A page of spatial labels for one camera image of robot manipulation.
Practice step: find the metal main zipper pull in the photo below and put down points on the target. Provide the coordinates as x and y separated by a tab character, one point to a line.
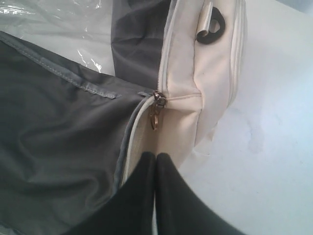
155	110

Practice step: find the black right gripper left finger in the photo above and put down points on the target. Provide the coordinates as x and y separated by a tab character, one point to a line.
130	211

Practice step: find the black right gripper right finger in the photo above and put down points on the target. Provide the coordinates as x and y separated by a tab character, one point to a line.
179	211

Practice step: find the cream fabric duffel bag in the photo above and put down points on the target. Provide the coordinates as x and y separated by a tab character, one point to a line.
70	137

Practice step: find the clear plastic wrap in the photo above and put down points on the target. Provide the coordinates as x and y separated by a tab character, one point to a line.
79	30

